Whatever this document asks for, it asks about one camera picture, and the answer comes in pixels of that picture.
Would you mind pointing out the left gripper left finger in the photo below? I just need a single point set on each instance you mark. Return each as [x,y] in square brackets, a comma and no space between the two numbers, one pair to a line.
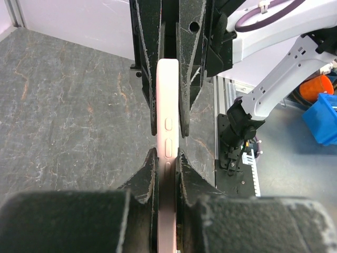
[120,220]

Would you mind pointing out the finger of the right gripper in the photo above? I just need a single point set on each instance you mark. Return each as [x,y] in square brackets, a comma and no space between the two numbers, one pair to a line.
[189,31]
[146,33]

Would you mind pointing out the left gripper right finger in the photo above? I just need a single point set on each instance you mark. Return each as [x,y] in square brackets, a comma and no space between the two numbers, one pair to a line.
[210,221]

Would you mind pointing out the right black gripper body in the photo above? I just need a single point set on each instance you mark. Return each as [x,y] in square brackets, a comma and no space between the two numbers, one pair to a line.
[219,56]

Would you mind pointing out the pink case smartphone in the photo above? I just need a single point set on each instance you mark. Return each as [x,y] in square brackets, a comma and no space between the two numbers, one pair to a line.
[167,109]

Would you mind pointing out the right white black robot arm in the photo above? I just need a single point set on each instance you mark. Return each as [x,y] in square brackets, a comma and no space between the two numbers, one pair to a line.
[311,23]

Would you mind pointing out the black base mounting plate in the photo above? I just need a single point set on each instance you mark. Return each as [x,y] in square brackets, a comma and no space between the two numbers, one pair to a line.
[238,185]

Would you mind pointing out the orange cylindrical container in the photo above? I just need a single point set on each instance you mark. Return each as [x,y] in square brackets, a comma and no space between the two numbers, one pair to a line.
[311,89]

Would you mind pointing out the blue plastic bin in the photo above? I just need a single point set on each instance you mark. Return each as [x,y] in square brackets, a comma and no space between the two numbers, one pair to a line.
[320,118]

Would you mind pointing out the slotted cable duct rail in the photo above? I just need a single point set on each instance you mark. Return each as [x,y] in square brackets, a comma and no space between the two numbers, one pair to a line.
[249,160]

